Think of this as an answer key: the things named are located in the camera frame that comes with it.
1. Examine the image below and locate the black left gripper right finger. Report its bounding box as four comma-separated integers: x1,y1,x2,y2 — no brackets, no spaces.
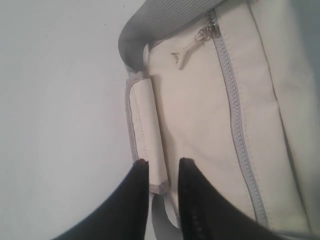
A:
176,156,273,240

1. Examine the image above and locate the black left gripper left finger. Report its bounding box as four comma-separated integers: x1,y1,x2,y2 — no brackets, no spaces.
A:
56,159,149,240

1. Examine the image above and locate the white canvas backpack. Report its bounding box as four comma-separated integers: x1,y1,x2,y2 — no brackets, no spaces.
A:
118,0,320,240

